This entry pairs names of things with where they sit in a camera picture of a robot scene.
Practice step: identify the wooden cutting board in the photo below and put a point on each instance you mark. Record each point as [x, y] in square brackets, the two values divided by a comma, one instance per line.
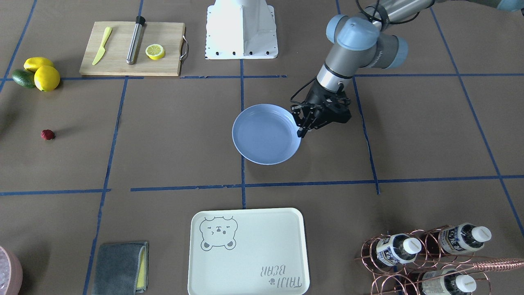
[109, 44]

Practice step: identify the pink bowl of ice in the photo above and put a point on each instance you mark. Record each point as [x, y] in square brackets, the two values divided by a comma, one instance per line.
[11, 273]

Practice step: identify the yellow lemon rear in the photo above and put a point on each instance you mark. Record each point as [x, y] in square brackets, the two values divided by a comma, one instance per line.
[34, 63]

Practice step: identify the cream bear tray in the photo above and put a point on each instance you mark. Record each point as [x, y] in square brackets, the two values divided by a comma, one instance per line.
[248, 252]

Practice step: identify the grey yellow cloth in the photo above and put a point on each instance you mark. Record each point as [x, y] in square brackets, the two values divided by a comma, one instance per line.
[122, 268]

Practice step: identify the red strawberry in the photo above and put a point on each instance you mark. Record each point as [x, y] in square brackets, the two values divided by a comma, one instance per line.
[48, 134]

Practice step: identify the steel muddler black cap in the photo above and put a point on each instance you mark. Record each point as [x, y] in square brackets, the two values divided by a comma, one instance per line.
[136, 37]

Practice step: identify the blue plate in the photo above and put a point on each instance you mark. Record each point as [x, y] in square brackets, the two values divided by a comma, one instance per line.
[265, 134]

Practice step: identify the tea bottle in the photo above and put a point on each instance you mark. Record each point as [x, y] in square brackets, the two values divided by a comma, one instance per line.
[395, 250]
[441, 282]
[462, 239]

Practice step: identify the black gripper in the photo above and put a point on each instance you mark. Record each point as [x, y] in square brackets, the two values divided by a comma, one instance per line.
[316, 99]

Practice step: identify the green avocado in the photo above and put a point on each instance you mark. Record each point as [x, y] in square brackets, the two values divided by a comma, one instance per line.
[24, 78]

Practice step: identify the tea bottle front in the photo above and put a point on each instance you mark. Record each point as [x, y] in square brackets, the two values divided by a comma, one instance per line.
[441, 282]

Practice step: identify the copper wire bottle rack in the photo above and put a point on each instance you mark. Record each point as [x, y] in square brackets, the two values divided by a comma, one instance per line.
[395, 280]

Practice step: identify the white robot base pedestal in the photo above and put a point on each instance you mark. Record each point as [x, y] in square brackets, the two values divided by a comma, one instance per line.
[241, 29]

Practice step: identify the lemon half slice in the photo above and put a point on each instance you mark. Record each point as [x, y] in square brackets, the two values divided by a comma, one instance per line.
[155, 51]

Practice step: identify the yellow plastic knife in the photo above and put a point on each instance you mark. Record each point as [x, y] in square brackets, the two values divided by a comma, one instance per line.
[102, 50]

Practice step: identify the yellow lemon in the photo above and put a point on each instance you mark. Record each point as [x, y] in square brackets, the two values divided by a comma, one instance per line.
[46, 78]
[34, 63]

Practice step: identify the yellow lemon front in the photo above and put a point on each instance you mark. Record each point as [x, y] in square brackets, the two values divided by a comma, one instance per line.
[46, 78]

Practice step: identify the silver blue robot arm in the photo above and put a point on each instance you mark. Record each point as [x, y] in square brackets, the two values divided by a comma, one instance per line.
[358, 41]

